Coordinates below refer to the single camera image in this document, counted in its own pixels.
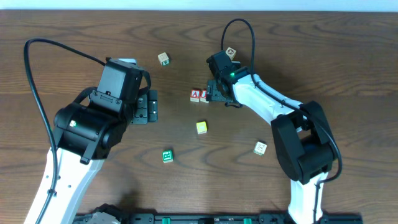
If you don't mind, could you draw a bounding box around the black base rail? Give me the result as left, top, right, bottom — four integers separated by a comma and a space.
73, 203, 364, 224

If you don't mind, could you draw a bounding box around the red letter A block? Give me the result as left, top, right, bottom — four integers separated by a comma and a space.
190, 90, 201, 103

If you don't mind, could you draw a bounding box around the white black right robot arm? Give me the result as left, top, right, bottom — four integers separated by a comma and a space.
207, 66, 343, 223

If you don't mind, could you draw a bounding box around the green picture wooden block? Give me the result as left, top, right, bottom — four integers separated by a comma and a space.
158, 52, 170, 66

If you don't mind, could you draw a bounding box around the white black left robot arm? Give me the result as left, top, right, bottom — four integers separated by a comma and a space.
25, 87, 157, 223

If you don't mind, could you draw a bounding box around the yellow wooden block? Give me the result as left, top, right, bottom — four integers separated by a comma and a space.
196, 121, 208, 134

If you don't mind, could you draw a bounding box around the white picture wooden block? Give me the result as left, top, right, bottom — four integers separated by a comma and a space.
253, 141, 267, 156

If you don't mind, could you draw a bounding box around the red letter I block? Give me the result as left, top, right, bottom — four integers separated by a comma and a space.
200, 90, 209, 103

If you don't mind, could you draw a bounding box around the yellow-sided picture block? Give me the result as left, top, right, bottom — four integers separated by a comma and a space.
225, 47, 236, 60

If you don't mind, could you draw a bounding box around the green letter R block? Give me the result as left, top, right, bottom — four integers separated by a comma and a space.
162, 150, 174, 163

